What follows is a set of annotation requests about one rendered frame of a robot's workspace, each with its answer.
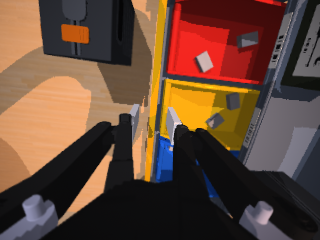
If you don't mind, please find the grey metal shelf rack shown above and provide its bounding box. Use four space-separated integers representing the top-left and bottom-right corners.
150 0 320 201

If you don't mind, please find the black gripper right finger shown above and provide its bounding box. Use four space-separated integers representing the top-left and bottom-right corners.
166 107 318 240

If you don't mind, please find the orange bar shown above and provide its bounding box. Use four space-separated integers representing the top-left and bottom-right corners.
145 0 167 181

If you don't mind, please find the yellow open bin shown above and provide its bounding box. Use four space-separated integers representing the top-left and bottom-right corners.
160 79 260 151

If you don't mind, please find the red open bin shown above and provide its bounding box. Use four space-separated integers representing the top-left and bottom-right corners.
167 0 287 85

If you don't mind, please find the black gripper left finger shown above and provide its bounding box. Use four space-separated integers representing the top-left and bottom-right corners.
0 104 140 240

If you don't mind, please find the blue bin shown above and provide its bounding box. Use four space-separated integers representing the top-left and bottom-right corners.
155 136 239 197

